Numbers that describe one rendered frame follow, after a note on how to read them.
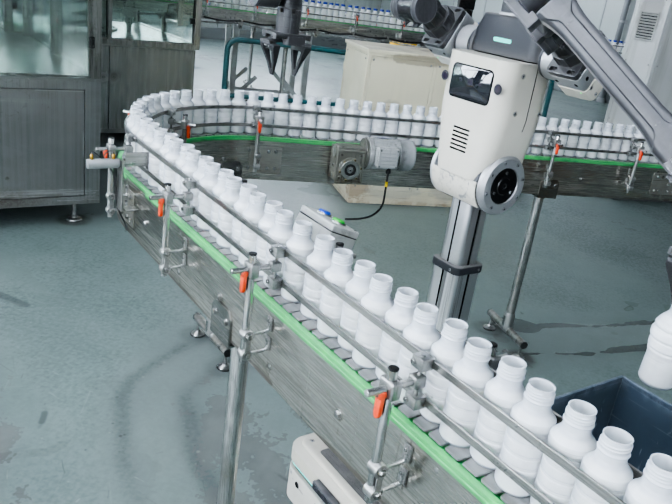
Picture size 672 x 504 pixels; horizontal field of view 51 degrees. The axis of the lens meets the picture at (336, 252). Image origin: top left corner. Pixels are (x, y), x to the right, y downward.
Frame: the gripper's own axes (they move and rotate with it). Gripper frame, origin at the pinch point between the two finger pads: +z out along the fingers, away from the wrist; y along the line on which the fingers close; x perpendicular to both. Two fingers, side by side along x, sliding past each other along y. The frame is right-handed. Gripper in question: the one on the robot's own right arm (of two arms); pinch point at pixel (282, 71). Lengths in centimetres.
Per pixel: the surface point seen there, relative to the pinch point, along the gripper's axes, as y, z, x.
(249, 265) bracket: 27, 31, 40
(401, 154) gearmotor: -97, 41, -64
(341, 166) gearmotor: -73, 48, -72
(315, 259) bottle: 17, 27, 49
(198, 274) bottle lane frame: 21, 49, 5
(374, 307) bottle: 18, 27, 69
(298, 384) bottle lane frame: 21, 51, 54
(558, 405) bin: -18, 46, 85
